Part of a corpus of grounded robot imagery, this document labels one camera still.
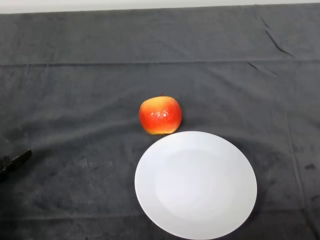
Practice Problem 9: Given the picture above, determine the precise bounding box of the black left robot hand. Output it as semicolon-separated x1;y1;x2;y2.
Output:
0;149;33;185

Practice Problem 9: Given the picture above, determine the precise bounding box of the red yellow apple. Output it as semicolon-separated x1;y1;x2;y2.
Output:
138;92;183;135

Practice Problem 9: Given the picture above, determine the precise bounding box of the white round plate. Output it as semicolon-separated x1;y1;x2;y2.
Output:
134;130;258;240

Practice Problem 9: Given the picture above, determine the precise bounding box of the black cloth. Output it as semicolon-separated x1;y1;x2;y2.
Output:
0;4;320;240

